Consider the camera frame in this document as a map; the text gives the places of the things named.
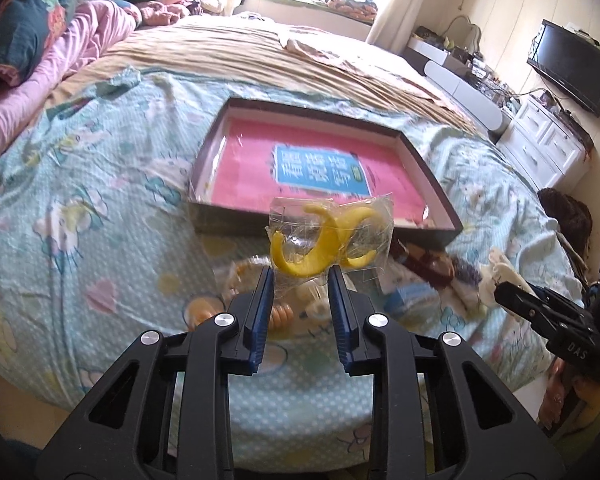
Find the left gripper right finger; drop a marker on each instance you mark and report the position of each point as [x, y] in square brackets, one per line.
[439, 411]

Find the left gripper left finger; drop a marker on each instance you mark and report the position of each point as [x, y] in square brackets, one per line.
[161, 411]

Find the blue transparent jewelry box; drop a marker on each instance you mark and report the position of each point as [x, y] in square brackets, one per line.
[411, 298]

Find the brown strap gold watch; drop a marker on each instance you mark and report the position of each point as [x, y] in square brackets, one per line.
[435, 268]

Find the bag with gold jewelry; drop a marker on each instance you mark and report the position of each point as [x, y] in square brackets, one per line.
[300, 305]

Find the yellow hair clips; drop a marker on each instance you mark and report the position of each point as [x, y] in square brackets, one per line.
[307, 237]

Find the dark beaded item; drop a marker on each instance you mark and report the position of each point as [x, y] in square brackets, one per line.
[467, 277]

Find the person's right hand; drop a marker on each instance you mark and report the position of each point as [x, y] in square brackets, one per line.
[561, 379]

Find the Hello Kitty blue bedsheet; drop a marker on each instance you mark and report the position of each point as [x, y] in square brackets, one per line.
[96, 247]

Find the white drawer cabinet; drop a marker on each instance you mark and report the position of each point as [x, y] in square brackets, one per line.
[542, 149]

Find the black flat screen television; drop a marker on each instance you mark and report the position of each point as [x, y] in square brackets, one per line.
[568, 61]

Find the pink and blue book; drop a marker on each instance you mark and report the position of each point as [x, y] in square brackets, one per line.
[262, 161]

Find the dark cardboard box tray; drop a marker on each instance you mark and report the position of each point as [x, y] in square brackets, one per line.
[437, 231]

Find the white rounded dresser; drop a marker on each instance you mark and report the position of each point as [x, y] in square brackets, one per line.
[450, 75]

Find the pink patterned cloth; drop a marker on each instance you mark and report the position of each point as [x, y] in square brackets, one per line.
[351, 55]

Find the cream curtain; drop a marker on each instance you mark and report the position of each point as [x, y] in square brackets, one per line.
[393, 25]

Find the tan bed blanket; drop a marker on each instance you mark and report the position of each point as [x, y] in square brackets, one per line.
[249, 51]

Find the pink quilt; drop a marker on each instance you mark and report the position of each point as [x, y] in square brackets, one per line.
[96, 26]

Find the window seat clothes pile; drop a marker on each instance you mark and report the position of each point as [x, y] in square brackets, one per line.
[363, 11]

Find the dark floral pillow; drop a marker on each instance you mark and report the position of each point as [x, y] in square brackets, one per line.
[28, 28]

